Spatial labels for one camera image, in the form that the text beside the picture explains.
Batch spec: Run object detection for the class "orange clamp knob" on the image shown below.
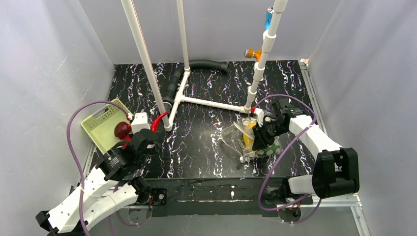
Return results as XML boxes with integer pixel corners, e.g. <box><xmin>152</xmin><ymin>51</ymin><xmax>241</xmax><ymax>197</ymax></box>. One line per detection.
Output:
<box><xmin>244</xmin><ymin>48</ymin><xmax>262</xmax><ymax>62</ymax></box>

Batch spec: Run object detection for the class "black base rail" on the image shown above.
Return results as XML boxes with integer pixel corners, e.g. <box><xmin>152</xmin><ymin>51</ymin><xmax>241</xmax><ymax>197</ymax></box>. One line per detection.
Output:
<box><xmin>147</xmin><ymin>177</ymin><xmax>278</xmax><ymax>217</ymax></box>

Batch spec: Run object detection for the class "white PVC pipe frame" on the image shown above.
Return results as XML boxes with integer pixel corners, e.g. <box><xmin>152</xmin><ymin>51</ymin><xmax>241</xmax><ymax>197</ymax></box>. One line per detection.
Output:
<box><xmin>121</xmin><ymin>0</ymin><xmax>288</xmax><ymax>132</ymax></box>

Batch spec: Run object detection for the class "blue clamp knob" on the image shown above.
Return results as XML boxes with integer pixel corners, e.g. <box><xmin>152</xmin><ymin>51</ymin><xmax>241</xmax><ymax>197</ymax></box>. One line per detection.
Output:
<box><xmin>264</xmin><ymin>7</ymin><xmax>274</xmax><ymax>30</ymax></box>

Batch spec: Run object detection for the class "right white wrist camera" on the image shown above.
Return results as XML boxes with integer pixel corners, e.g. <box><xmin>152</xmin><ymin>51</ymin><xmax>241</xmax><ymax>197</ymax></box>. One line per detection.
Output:
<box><xmin>250</xmin><ymin>107</ymin><xmax>265</xmax><ymax>127</ymax></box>

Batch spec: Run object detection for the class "clear polka dot zip bag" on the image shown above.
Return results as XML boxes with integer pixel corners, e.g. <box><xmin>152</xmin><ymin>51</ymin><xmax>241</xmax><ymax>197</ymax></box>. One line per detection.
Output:
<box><xmin>220</xmin><ymin>118</ymin><xmax>282</xmax><ymax>163</ymax></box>

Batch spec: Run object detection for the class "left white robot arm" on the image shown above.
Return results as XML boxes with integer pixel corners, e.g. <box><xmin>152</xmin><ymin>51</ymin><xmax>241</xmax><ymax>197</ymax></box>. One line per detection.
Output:
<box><xmin>35</xmin><ymin>128</ymin><xmax>159</xmax><ymax>236</ymax></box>

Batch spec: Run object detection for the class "black corrugated hose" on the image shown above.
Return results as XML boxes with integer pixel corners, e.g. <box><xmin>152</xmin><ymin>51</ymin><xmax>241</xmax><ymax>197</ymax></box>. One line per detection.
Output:
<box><xmin>162</xmin><ymin>59</ymin><xmax>230</xmax><ymax>112</ymax></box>

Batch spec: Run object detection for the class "yellow fake banana bunch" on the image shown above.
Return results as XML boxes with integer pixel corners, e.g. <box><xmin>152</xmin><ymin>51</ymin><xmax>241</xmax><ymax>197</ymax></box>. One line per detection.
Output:
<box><xmin>243</xmin><ymin>119</ymin><xmax>256</xmax><ymax>151</ymax></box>

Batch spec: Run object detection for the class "purple cable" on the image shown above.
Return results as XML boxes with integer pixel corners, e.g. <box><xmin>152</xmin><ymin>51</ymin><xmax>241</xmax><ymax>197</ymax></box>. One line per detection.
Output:
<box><xmin>66</xmin><ymin>100</ymin><xmax>154</xmax><ymax>236</ymax></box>
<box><xmin>256</xmin><ymin>94</ymin><xmax>323</xmax><ymax>225</ymax></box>

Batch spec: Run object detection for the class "red fake chili pepper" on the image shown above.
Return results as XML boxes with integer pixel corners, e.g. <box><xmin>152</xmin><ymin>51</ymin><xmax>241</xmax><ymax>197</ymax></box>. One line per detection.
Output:
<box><xmin>151</xmin><ymin>112</ymin><xmax>168</xmax><ymax>133</ymax></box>

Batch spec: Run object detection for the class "dark red fake fruit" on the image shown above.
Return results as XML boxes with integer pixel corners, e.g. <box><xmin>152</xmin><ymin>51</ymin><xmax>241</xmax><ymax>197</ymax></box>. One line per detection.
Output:
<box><xmin>114</xmin><ymin>121</ymin><xmax>131</xmax><ymax>140</ymax></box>

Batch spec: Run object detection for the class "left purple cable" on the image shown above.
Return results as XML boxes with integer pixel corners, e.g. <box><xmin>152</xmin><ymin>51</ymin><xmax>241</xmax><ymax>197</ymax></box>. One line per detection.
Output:
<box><xmin>66</xmin><ymin>100</ymin><xmax>154</xmax><ymax>236</ymax></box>

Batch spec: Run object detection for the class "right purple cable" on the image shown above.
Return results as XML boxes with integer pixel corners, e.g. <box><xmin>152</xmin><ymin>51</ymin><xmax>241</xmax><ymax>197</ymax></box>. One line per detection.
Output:
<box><xmin>256</xmin><ymin>94</ymin><xmax>323</xmax><ymax>225</ymax></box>

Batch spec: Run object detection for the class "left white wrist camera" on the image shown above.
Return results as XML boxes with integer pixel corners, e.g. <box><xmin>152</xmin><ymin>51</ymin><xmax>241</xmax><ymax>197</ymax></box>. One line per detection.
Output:
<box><xmin>130</xmin><ymin>112</ymin><xmax>150</xmax><ymax>134</ymax></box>

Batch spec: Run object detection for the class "light green plastic basket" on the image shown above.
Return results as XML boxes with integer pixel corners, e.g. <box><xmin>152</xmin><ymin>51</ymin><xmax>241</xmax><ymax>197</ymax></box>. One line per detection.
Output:
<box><xmin>81</xmin><ymin>98</ymin><xmax>130</xmax><ymax>153</ymax></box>

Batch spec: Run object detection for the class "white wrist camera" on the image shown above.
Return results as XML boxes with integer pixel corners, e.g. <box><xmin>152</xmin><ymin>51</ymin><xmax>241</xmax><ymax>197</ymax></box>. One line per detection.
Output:
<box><xmin>250</xmin><ymin>107</ymin><xmax>265</xmax><ymax>127</ymax></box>
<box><xmin>130</xmin><ymin>112</ymin><xmax>150</xmax><ymax>134</ymax></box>

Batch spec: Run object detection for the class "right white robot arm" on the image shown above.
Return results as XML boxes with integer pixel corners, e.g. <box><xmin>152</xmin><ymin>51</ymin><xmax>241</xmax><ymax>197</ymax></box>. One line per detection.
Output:
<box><xmin>250</xmin><ymin>99</ymin><xmax>360</xmax><ymax>200</ymax></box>

